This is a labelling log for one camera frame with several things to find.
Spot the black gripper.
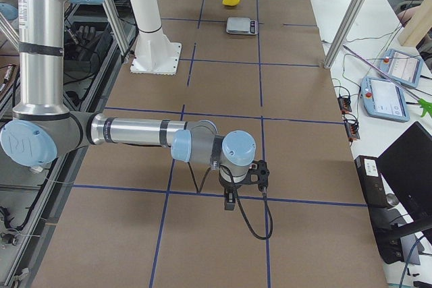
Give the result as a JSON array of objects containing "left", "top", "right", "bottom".
[{"left": 219, "top": 168, "right": 242, "bottom": 211}]

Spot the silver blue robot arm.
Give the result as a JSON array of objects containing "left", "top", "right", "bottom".
[{"left": 1, "top": 0, "right": 258, "bottom": 210}]

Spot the orange black connector module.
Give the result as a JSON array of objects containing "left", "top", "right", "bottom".
[{"left": 337, "top": 96, "right": 352, "bottom": 114}]

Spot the silver kitchen scale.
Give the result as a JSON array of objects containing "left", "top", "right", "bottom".
[{"left": 226, "top": 17, "right": 259, "bottom": 35}]

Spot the black monitor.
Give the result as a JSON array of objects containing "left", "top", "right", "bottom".
[{"left": 378, "top": 121, "right": 431, "bottom": 220}]

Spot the blue teach pendant near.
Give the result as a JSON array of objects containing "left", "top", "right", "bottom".
[{"left": 360, "top": 76, "right": 410, "bottom": 122}]

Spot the blue teach pendant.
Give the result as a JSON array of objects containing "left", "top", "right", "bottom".
[
  {"left": 380, "top": 49, "right": 424, "bottom": 88},
  {"left": 360, "top": 76, "right": 410, "bottom": 122}
]

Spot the blue teach pendant far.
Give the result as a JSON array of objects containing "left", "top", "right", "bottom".
[{"left": 380, "top": 49, "right": 424, "bottom": 88}]

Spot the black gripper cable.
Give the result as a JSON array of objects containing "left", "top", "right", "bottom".
[{"left": 189, "top": 161, "right": 273, "bottom": 241}]

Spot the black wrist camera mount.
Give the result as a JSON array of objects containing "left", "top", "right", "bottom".
[{"left": 240, "top": 160, "right": 270, "bottom": 197}]

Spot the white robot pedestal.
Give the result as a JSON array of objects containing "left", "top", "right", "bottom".
[{"left": 130, "top": 0, "right": 182, "bottom": 75}]

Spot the aluminium frame post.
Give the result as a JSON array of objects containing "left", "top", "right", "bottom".
[{"left": 323, "top": 0, "right": 365, "bottom": 69}]

